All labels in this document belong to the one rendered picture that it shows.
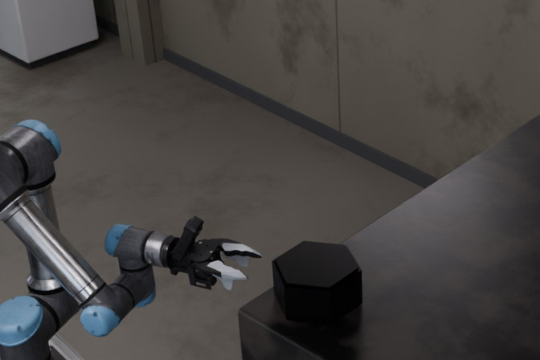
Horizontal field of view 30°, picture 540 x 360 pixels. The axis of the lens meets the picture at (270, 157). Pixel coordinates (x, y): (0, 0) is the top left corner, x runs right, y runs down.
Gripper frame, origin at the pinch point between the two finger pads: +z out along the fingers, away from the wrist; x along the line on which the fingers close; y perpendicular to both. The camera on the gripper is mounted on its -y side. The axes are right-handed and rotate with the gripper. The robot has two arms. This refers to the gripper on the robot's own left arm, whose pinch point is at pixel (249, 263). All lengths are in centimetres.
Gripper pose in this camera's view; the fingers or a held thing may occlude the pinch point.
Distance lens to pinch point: 215.9
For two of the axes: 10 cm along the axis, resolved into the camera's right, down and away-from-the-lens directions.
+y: 1.1, 8.0, 5.9
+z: 9.0, 1.6, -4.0
